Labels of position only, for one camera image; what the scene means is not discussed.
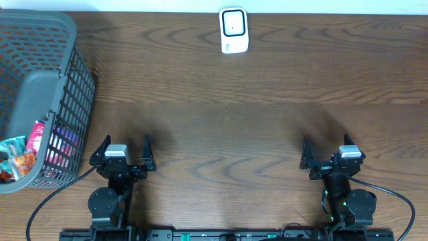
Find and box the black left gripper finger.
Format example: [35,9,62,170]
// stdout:
[90,135,111,161]
[141,135,154,166]

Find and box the purple red snack packet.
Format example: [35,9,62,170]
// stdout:
[25,120,80,167]

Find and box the teal snack wrapper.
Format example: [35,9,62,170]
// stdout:
[1,135,26,173]

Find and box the red white snack bar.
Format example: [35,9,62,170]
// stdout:
[0,171,16,183]

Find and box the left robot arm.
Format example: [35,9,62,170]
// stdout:
[88,135,156,240]

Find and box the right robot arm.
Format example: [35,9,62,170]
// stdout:
[300,135,377,240]

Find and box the white barcode scanner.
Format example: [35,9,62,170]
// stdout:
[219,7,249,54]

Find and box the grey plastic mesh basket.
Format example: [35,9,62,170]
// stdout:
[1,9,96,193]

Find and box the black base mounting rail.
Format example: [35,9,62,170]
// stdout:
[59,228,396,241]

